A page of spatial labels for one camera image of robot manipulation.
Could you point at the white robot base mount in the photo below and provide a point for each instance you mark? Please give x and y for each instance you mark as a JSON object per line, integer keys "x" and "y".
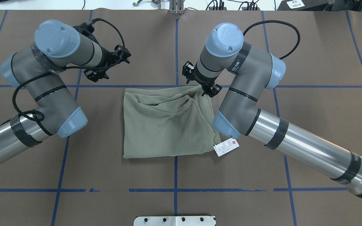
{"x": 175, "y": 221}

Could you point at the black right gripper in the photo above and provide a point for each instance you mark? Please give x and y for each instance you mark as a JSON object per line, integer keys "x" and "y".
{"x": 200, "y": 78}

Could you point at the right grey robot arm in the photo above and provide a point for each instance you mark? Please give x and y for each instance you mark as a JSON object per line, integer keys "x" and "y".
{"x": 255, "y": 70}

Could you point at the white paper price tag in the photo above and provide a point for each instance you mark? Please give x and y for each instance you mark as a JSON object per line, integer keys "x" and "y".
{"x": 225, "y": 146}

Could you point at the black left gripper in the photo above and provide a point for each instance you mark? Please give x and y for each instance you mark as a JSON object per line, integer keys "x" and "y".
{"x": 106, "y": 59}

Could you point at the olive green long-sleeve shirt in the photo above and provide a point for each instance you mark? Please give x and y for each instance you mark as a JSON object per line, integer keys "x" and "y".
{"x": 168, "y": 122}

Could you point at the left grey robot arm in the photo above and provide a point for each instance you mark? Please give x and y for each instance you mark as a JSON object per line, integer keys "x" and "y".
{"x": 43, "y": 103}

